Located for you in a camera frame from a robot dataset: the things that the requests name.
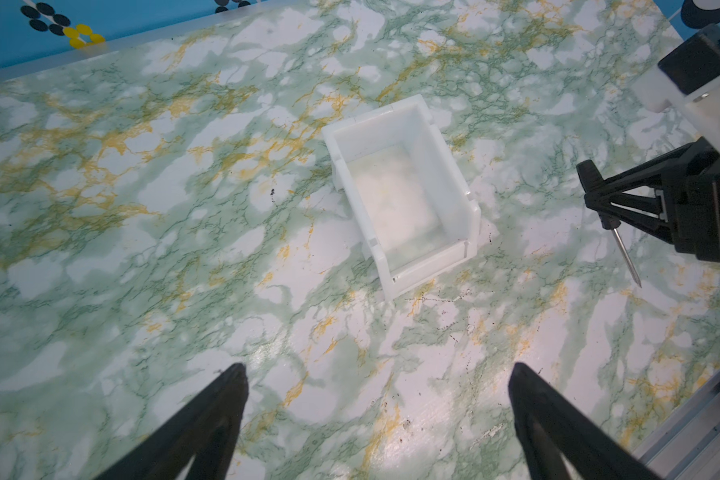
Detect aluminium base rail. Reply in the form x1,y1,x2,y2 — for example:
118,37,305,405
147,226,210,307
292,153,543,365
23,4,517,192
633,371,720,479

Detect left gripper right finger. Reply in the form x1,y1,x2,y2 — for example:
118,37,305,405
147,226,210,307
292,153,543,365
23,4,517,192
508,362,658,479

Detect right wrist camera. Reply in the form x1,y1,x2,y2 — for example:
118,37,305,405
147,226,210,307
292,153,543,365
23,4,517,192
632,24,720,154

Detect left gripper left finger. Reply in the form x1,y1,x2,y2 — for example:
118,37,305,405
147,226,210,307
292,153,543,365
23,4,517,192
98,363,249,479

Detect black handle screwdriver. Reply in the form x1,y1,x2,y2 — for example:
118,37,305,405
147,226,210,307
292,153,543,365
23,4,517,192
599,214,642,287

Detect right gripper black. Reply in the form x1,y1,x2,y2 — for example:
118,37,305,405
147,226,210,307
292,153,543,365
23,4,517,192
576,138,720,263

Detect white plastic bin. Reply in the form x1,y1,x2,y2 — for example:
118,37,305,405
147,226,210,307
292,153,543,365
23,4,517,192
321,95,481,301

